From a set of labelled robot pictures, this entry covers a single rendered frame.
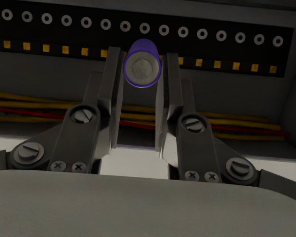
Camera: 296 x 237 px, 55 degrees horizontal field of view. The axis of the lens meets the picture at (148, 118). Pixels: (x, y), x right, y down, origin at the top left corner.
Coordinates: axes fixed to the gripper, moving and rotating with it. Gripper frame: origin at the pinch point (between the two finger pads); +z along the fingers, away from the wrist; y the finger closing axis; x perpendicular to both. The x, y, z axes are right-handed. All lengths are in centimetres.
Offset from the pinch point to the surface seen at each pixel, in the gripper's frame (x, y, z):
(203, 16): -3.8, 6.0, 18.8
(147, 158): -6.1, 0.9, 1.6
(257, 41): -5.7, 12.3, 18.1
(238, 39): -5.7, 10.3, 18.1
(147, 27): -5.5, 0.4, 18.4
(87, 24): -5.8, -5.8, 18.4
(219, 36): -5.6, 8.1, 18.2
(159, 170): -6.8, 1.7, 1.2
